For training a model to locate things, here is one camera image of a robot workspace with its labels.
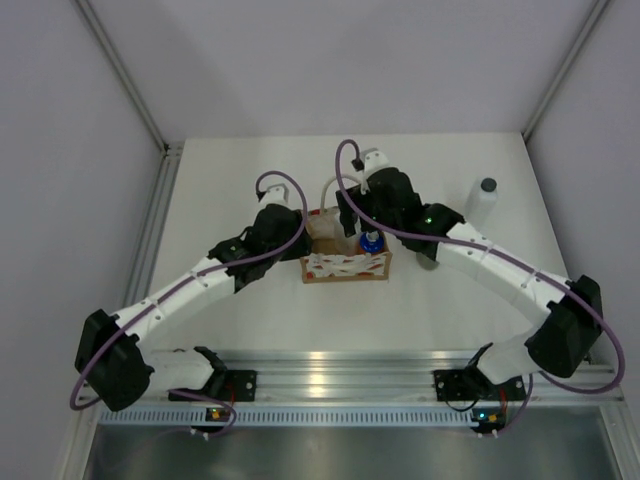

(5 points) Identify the aluminium mounting rail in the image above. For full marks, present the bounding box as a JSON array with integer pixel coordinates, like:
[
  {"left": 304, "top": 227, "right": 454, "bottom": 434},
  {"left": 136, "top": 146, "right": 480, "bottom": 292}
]
[{"left": 77, "top": 349, "right": 626, "bottom": 406}]

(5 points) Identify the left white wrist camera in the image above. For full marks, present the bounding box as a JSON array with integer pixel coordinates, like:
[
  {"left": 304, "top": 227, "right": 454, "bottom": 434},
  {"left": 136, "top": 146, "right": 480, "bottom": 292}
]
[{"left": 259, "top": 184, "right": 289, "bottom": 207}]

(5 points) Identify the white slotted cable duct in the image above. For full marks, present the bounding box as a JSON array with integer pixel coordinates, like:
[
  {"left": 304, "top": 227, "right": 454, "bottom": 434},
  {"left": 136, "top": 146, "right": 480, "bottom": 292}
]
[{"left": 99, "top": 405, "right": 478, "bottom": 427}]

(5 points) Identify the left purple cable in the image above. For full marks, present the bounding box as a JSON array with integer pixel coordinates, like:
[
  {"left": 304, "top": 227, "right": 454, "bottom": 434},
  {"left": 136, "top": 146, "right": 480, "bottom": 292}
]
[{"left": 69, "top": 170, "right": 309, "bottom": 441}]

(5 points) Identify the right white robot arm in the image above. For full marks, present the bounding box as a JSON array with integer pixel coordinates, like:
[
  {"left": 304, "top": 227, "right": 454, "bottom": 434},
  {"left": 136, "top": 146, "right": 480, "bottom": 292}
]
[{"left": 336, "top": 167, "right": 602, "bottom": 397}]

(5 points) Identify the patterned canvas bag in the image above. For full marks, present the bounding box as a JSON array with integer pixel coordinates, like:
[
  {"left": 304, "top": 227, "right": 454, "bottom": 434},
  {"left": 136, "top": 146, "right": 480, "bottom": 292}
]
[{"left": 300, "top": 177, "right": 392, "bottom": 284}]

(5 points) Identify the grey pump bottle beige top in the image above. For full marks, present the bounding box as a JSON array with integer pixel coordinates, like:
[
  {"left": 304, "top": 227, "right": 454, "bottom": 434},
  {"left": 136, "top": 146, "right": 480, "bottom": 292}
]
[{"left": 415, "top": 252, "right": 438, "bottom": 271}]

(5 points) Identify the purple cable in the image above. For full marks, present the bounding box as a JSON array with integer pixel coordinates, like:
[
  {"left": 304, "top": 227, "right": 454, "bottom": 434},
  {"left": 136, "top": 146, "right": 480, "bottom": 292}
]
[
  {"left": 69, "top": 170, "right": 309, "bottom": 441},
  {"left": 333, "top": 139, "right": 626, "bottom": 441}
]

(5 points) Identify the large white bottle grey cap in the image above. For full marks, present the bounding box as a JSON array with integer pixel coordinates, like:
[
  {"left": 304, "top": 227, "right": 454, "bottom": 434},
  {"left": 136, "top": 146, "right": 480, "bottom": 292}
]
[{"left": 464, "top": 177, "right": 498, "bottom": 230}]

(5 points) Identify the right aluminium frame post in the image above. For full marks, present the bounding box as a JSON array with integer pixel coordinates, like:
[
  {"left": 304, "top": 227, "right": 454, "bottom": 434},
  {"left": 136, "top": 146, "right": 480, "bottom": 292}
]
[{"left": 521, "top": 0, "right": 614, "bottom": 144}]

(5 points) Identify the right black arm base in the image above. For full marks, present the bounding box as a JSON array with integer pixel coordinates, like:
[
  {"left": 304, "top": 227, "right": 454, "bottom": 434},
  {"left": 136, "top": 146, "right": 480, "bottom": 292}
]
[{"left": 433, "top": 368, "right": 504, "bottom": 402}]

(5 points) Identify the left aluminium frame post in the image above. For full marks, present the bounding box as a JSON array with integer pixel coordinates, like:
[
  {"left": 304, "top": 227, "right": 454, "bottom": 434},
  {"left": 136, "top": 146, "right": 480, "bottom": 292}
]
[{"left": 71, "top": 0, "right": 168, "bottom": 152}]

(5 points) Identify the orange bottle blue cap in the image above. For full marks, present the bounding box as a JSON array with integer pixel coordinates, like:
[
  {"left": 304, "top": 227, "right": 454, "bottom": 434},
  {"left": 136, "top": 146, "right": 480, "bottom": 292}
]
[{"left": 358, "top": 230, "right": 386, "bottom": 255}]

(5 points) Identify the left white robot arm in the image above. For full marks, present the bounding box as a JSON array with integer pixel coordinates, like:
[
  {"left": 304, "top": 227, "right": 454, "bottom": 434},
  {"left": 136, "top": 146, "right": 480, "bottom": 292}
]
[{"left": 75, "top": 203, "right": 311, "bottom": 412}]

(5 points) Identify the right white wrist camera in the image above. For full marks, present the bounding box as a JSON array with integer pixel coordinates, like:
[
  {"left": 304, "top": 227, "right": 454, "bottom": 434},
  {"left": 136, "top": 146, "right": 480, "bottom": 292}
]
[{"left": 360, "top": 148, "right": 391, "bottom": 176}]

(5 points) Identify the aluminium frame post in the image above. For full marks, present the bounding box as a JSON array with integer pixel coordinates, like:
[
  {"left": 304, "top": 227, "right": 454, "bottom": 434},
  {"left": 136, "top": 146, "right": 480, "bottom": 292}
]
[
  {"left": 521, "top": 0, "right": 614, "bottom": 144},
  {"left": 71, "top": 0, "right": 168, "bottom": 152}
]

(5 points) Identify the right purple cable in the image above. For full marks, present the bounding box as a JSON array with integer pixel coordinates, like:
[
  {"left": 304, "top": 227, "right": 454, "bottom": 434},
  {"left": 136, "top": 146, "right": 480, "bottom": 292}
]
[{"left": 333, "top": 139, "right": 626, "bottom": 441}]

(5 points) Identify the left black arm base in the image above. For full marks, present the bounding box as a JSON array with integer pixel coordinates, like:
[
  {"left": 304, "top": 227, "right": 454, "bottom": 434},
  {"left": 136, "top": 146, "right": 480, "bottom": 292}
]
[{"left": 217, "top": 370, "right": 258, "bottom": 404}]

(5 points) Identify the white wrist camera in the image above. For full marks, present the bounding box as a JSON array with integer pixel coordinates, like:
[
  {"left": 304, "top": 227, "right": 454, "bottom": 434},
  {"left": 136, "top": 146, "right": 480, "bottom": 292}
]
[
  {"left": 360, "top": 148, "right": 391, "bottom": 176},
  {"left": 259, "top": 184, "right": 289, "bottom": 207}
]

